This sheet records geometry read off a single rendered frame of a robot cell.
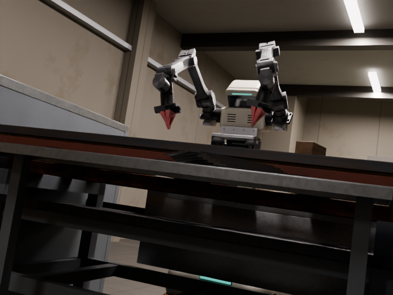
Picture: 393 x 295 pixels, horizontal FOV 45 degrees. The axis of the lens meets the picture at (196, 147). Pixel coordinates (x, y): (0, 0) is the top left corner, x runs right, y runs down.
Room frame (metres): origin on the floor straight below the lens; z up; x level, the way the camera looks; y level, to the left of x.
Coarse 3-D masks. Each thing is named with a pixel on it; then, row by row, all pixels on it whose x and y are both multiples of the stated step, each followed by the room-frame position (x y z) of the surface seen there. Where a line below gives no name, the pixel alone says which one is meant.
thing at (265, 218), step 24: (168, 216) 2.46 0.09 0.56; (192, 216) 2.41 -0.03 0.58; (216, 216) 2.37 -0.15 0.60; (240, 216) 2.32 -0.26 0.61; (264, 216) 2.28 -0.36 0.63; (288, 216) 2.24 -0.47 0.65; (312, 240) 2.20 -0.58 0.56; (336, 240) 2.16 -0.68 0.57; (144, 264) 2.49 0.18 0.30; (168, 264) 2.44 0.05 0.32; (192, 264) 2.40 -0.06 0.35; (216, 264) 2.35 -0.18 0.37; (240, 264) 2.31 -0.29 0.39; (264, 264) 2.27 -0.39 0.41; (264, 288) 2.26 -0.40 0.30; (288, 288) 2.22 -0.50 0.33; (312, 288) 2.19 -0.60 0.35; (336, 288) 2.15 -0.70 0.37
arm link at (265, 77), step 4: (256, 64) 1.88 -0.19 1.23; (276, 64) 1.86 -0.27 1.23; (256, 68) 1.87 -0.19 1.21; (264, 68) 1.79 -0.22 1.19; (268, 68) 1.78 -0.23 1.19; (276, 68) 1.86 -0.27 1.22; (256, 72) 1.87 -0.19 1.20; (260, 72) 1.79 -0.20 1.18; (264, 72) 1.78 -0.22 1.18; (268, 72) 1.78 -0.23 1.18; (272, 72) 1.84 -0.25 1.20; (276, 72) 1.85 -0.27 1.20; (260, 76) 1.79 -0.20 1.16; (264, 76) 1.78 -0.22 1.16; (268, 76) 1.78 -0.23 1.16; (272, 76) 1.78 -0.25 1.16; (260, 80) 1.79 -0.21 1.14; (264, 80) 1.78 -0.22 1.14; (268, 80) 1.78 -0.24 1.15; (272, 80) 1.78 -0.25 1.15; (260, 84) 1.83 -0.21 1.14; (264, 84) 1.78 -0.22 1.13; (268, 84) 1.79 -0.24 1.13; (272, 84) 1.81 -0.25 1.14
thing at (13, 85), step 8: (0, 80) 1.93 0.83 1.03; (8, 80) 1.97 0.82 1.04; (16, 88) 2.02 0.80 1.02; (24, 88) 2.07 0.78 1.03; (32, 88) 2.11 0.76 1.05; (32, 96) 2.12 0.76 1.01; (40, 96) 2.17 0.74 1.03; (48, 96) 2.22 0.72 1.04; (56, 104) 2.28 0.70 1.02; (64, 104) 2.34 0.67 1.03; (72, 104) 2.39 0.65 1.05; (80, 112) 2.47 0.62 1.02; (88, 112) 2.53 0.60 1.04; (96, 120) 2.62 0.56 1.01; (104, 120) 2.69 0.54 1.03; (112, 120) 2.77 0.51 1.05; (120, 128) 2.86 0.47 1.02; (128, 128) 2.95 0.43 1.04
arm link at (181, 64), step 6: (174, 60) 2.35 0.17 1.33; (180, 60) 2.22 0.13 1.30; (186, 60) 2.30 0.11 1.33; (192, 60) 2.32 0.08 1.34; (162, 66) 2.07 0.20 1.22; (168, 66) 2.02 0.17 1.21; (174, 66) 2.07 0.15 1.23; (180, 66) 2.19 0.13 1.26; (186, 66) 2.29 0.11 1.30; (162, 72) 2.02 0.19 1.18; (168, 72) 2.01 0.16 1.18; (180, 72) 2.19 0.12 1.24
